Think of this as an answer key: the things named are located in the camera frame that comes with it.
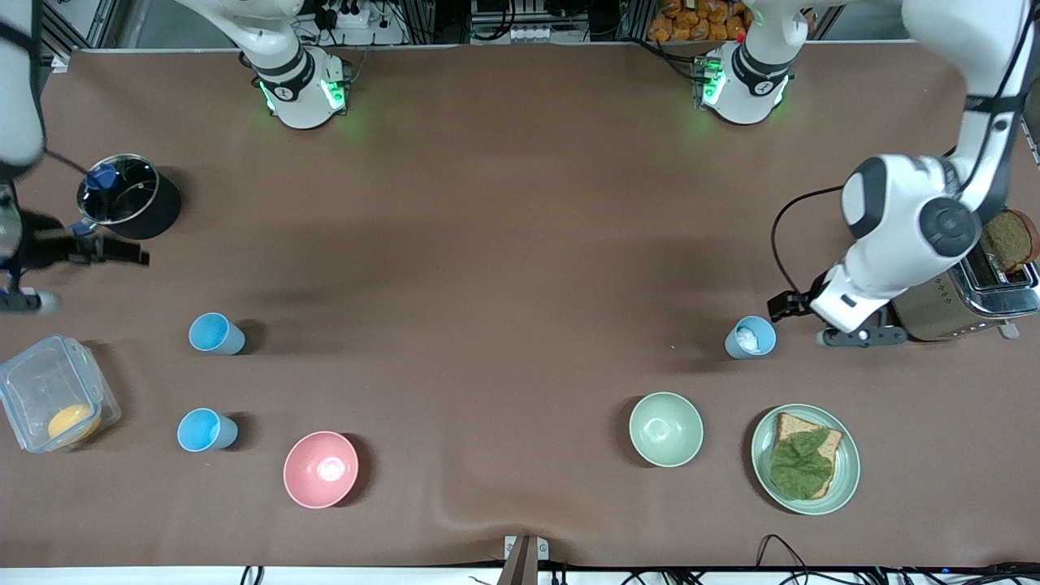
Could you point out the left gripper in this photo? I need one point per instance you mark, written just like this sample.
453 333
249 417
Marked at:
798 303

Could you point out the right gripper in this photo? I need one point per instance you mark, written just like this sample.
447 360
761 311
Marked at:
45 246

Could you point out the blue cup with white scrap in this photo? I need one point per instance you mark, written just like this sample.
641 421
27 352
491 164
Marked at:
735 345

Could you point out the blue plastic cup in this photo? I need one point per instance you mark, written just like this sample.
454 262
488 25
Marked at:
203 429
213 333

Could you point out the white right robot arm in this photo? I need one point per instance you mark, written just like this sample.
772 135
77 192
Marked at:
296 89

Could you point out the white scrap of paper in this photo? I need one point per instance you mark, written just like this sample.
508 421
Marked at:
749 336

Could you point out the brown bread slice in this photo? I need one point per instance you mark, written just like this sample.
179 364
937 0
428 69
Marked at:
829 443

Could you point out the clear plastic food container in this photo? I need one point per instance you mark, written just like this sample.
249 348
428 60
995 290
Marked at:
36 382

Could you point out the silver toaster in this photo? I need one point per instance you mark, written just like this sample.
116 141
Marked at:
951 305

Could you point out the green lettuce leaf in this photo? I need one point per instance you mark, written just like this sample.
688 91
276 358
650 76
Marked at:
800 467

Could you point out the pale green plate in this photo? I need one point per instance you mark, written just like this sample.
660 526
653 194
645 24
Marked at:
845 471

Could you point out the pale green bowl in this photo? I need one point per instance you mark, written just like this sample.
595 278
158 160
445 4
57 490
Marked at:
665 429

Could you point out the orange round food piece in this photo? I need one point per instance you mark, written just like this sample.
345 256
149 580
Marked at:
71 421

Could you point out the dark bread slice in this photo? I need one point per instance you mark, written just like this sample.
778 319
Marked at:
1009 240

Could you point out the orange snack bags pile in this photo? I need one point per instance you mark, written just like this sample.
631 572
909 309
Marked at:
699 20

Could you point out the pink bowl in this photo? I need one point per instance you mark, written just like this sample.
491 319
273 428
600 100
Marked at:
320 470

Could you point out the power strip with black plugs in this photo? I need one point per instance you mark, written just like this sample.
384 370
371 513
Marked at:
345 16

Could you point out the white power strip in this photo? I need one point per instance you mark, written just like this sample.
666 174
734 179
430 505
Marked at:
531 33

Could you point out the aluminium camera mount post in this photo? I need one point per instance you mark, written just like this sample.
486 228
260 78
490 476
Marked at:
525 561

